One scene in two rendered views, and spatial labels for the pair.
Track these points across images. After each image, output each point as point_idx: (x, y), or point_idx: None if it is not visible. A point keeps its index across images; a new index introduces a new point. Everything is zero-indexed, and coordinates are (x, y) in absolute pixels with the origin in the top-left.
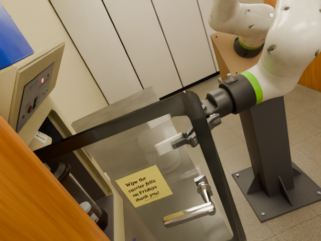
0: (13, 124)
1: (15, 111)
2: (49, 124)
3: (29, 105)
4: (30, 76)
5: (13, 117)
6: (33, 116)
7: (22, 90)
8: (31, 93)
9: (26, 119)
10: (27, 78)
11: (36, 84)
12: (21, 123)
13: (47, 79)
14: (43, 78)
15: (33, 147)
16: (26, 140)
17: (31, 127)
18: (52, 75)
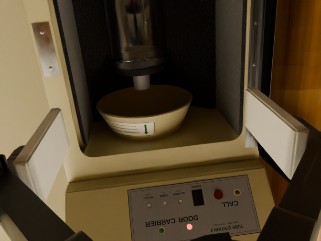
0: (262, 191)
1: (268, 207)
2: (84, 127)
3: (221, 200)
4: (245, 240)
5: (267, 201)
6: (155, 164)
7: (261, 227)
8: (226, 217)
9: (219, 182)
10: (256, 239)
11: (214, 225)
12: (235, 183)
13: (156, 223)
14: (183, 229)
15: (167, 124)
16: (202, 149)
17: (174, 156)
18: (117, 224)
